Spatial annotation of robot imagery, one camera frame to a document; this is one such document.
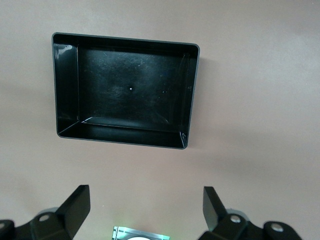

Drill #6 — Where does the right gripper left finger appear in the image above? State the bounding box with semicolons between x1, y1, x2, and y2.
14;184;91;240

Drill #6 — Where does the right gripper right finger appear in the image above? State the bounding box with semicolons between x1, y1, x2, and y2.
201;186;250;240

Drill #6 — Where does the black plastic box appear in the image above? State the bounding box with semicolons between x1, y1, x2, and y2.
51;31;202;150

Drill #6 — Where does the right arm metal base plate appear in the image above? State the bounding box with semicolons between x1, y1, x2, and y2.
112;225;171;240

